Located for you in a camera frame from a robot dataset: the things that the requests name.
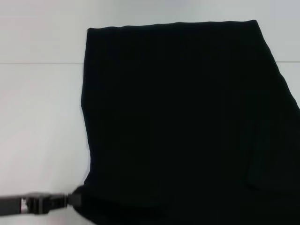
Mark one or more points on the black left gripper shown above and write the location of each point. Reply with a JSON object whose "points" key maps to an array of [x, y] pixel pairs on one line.
{"points": [[10, 204]]}

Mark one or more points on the black shirt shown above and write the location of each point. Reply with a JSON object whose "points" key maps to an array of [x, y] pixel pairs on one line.
{"points": [[187, 117]]}

